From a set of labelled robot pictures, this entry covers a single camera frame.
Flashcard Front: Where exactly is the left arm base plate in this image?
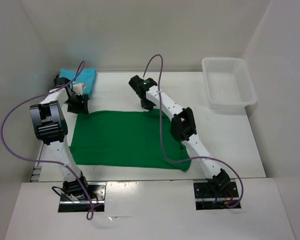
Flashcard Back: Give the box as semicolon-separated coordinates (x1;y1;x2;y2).
52;182;107;213

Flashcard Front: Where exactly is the light blue t-shirt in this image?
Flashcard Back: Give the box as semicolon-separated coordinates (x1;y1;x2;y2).
59;68;97;99

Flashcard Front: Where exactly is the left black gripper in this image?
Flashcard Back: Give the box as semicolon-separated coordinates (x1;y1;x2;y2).
64;93;89;115

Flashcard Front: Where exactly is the green t-shirt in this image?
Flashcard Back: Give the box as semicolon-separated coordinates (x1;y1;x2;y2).
69;109;191;172

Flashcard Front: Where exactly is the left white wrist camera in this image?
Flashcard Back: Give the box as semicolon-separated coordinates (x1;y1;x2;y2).
72;83;86;96

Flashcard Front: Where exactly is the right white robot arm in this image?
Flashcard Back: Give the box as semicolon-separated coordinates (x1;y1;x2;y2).
128;75;231;197

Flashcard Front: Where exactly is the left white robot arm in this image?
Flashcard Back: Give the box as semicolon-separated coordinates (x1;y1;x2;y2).
29;76;90;200

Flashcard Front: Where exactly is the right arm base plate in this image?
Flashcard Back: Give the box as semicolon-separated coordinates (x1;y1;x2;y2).
193;181;240;211

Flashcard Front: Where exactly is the black t-shirt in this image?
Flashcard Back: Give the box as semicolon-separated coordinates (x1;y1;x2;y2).
53;74;60;87

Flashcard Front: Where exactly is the white plastic basket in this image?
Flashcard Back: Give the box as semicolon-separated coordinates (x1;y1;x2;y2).
201;57;258;110

